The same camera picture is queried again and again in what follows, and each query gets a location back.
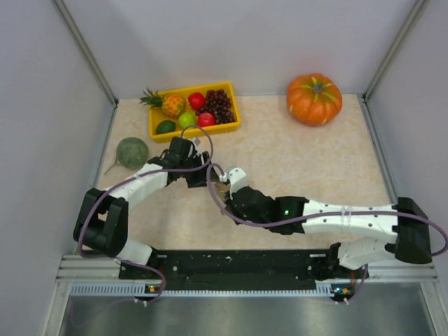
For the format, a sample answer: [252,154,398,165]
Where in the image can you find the purple toy grapes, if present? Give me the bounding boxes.
[195,89,235,125]

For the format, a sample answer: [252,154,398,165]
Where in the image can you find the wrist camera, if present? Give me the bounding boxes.
[219,167,249,195]
[191,137,201,147]

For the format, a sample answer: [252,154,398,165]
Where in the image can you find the green toy pear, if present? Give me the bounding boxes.
[178,112,196,130]

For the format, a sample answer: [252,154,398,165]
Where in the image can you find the red toy tomato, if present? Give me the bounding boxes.
[188,92,205,111]

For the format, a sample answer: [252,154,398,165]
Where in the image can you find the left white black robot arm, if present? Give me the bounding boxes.
[73,136,214,278]

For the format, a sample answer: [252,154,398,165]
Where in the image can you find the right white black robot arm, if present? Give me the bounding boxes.
[225,186,432,277]

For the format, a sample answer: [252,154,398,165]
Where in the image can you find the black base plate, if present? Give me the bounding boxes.
[119,249,367,291]

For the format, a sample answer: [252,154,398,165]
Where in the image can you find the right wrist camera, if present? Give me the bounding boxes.
[219,167,249,195]

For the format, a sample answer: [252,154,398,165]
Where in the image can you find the yellow plastic tray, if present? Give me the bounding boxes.
[148,81,242,143]

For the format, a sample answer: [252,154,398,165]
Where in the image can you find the brown cardboard express box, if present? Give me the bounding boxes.
[214,182,230,207]

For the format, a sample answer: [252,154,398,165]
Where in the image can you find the toy pineapple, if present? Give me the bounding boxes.
[139,87,186,118]

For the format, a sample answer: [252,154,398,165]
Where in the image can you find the green toy lime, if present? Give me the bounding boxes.
[155,120,176,134]

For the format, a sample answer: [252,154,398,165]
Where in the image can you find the green toy melon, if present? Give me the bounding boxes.
[104,137,149,175]

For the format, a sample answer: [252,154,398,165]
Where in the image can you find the red toy apple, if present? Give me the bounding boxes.
[197,112,216,128]

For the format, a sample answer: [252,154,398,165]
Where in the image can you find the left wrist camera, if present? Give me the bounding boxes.
[191,137,201,147]

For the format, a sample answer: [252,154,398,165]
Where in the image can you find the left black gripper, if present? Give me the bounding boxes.
[179,151,220,188]

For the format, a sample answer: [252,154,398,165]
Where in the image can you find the orange toy pumpkin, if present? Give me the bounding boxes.
[286,73,343,126]

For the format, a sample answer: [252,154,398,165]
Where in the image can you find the aluminium rail frame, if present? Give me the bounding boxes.
[56,255,439,283]

